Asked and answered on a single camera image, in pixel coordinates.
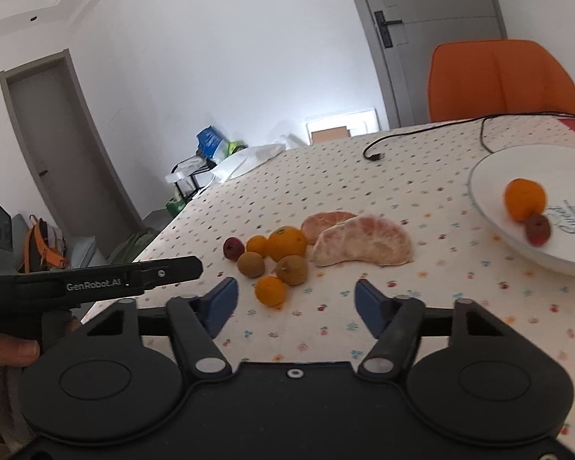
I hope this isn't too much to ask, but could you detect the small dark red fruit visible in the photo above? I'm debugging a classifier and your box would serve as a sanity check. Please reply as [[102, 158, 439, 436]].
[[223, 237, 246, 262], [524, 213, 552, 247]]

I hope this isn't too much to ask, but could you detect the grey door with black handle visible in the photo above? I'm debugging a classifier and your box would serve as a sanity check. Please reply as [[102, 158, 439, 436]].
[[340, 0, 509, 130]]

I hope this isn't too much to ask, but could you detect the dark green bag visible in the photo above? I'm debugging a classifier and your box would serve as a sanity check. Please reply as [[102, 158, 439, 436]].
[[110, 230, 156, 264]]

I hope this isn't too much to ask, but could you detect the small orange-tinted pomelo segment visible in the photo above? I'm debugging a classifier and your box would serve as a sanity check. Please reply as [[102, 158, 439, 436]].
[[300, 211, 358, 245]]

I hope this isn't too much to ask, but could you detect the grey-green door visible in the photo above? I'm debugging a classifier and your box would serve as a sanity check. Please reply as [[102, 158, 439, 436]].
[[0, 49, 142, 260]]

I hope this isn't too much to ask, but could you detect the orange and grey backpack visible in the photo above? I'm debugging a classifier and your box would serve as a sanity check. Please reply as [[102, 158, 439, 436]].
[[18, 215, 70, 274]]

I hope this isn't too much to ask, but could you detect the orange chair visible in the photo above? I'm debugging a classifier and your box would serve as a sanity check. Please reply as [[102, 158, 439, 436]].
[[427, 39, 575, 123]]

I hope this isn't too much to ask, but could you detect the clear plastic bag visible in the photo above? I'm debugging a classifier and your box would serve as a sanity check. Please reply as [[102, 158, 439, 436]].
[[273, 122, 310, 149]]

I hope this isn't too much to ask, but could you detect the floral printed tablecloth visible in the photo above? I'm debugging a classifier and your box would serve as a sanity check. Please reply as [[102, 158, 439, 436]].
[[81, 114, 575, 460]]

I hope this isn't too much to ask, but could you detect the white plastic bag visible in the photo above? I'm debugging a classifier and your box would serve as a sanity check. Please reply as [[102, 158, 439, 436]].
[[211, 143, 287, 182]]

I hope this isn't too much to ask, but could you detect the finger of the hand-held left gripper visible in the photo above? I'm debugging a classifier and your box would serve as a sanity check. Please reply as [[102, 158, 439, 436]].
[[128, 256, 204, 293]]

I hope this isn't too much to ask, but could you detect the brown kiwi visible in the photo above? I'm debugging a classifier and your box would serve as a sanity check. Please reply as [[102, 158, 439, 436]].
[[237, 252, 265, 279], [275, 255, 309, 287]]

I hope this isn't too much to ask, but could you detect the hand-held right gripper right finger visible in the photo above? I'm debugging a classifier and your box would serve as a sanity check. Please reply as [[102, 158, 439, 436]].
[[353, 278, 513, 384]]

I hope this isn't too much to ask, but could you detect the person's left hand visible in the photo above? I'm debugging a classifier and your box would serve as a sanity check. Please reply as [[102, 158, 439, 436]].
[[0, 323, 42, 413]]

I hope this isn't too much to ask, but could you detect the white picture frame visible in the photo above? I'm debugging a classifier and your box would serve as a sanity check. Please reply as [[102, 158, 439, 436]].
[[305, 108, 379, 146]]

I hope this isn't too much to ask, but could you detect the white plate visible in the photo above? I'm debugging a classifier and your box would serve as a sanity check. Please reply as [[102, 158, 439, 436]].
[[467, 144, 575, 278]]

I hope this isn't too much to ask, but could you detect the blue bag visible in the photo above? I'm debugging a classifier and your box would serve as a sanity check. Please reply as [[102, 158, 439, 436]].
[[195, 125, 228, 161]]

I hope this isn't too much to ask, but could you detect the grey sofa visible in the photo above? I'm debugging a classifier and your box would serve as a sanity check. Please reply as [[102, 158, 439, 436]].
[[10, 213, 111, 276]]

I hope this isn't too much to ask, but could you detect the large orange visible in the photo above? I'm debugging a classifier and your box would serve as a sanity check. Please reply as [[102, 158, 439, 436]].
[[267, 225, 308, 263]]

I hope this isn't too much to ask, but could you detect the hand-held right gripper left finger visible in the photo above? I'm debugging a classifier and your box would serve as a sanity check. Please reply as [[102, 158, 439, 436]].
[[79, 277, 240, 385]]

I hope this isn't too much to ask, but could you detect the black door handle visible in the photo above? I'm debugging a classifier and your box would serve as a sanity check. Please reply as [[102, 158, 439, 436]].
[[375, 10, 403, 49]]

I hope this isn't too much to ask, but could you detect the black wire rack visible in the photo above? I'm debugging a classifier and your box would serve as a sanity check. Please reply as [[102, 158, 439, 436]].
[[167, 156, 216, 199]]

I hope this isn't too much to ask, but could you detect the large pink pomelo segment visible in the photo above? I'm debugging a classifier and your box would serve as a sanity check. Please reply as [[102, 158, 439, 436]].
[[309, 215, 414, 268]]

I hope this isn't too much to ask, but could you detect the small orange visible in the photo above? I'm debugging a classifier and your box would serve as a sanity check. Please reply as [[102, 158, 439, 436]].
[[254, 275, 289, 307], [246, 235, 270, 258]]

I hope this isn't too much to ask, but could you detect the black cable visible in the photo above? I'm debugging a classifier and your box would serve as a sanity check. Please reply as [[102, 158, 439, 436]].
[[363, 112, 575, 163]]

